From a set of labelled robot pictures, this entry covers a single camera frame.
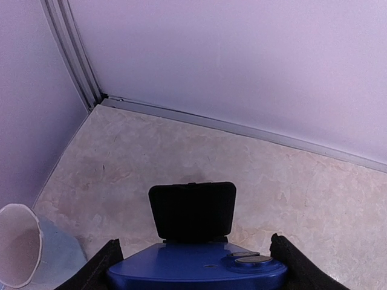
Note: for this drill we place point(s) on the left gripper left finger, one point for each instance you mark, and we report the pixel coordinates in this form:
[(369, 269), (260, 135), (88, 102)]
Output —
[(93, 274)]

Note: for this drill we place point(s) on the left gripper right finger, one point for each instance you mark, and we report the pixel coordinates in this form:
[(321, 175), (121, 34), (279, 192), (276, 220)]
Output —
[(302, 272)]

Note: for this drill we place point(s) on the black phone blue edge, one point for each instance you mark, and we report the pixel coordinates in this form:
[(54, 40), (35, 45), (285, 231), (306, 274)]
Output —
[(215, 265)]

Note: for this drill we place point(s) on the black folding phone stand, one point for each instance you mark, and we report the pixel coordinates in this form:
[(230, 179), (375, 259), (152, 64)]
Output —
[(193, 212)]

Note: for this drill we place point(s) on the light blue white cup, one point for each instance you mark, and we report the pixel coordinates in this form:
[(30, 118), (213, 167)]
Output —
[(35, 254)]

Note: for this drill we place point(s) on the left aluminium frame post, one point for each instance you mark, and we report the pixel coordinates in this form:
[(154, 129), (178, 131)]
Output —
[(66, 34)]

